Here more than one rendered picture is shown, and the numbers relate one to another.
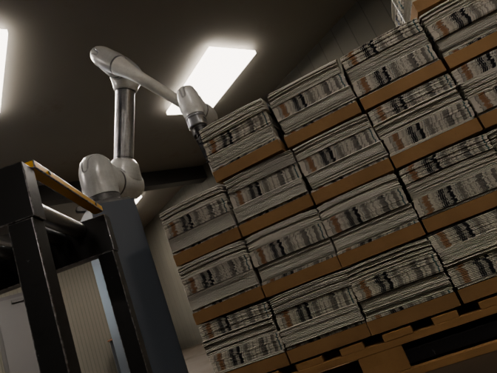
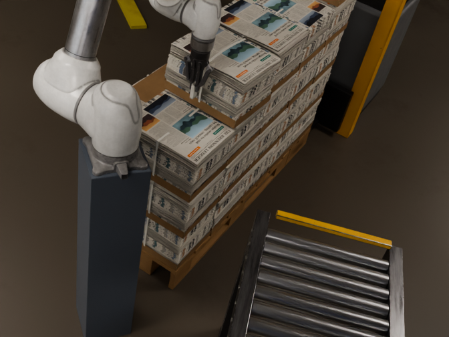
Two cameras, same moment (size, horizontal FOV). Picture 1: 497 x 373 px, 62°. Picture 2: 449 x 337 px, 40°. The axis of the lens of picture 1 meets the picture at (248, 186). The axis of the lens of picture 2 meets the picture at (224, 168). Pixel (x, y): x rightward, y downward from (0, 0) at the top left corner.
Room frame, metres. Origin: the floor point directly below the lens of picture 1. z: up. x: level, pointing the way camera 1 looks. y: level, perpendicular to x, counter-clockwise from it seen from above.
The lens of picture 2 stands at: (1.21, 2.06, 2.40)
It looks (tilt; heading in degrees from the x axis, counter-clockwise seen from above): 42 degrees down; 278
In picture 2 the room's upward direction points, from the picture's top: 13 degrees clockwise
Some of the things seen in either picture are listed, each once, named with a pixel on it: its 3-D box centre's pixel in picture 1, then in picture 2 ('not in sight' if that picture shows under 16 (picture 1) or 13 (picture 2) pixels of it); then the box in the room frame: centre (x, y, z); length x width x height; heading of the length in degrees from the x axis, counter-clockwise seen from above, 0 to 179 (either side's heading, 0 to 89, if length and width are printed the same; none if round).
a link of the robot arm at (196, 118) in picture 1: (197, 122); (202, 41); (1.69, 0.11, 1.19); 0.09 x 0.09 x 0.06
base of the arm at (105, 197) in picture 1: (100, 204); (116, 152); (1.78, 0.66, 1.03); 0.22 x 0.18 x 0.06; 129
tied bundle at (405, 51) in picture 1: (390, 84); (283, 25); (1.49, -0.65, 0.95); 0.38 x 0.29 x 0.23; 165
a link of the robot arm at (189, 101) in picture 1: (191, 103); (204, 13); (1.71, 0.11, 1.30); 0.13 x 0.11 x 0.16; 166
